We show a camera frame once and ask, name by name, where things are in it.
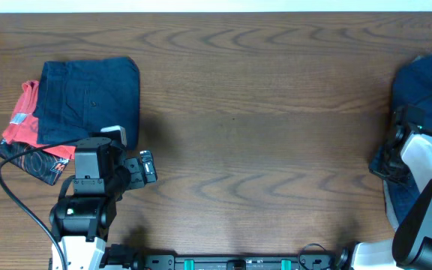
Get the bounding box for navy shorts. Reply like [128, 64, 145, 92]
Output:
[369, 55, 432, 228]
[33, 57, 140, 150]

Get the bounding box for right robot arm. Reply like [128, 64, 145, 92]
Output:
[349, 105, 432, 270]

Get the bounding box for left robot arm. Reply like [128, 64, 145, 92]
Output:
[49, 137, 158, 270]

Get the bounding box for folded navy shorts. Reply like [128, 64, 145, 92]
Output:
[33, 57, 140, 150]

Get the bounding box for folded black orange-print garment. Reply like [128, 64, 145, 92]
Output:
[0, 139, 69, 186]

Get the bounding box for folded red t-shirt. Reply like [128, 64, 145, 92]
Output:
[1, 79, 77, 161]

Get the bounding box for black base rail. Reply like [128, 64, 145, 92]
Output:
[96, 244, 335, 270]

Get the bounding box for small black base cable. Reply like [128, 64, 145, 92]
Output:
[297, 243, 333, 270]

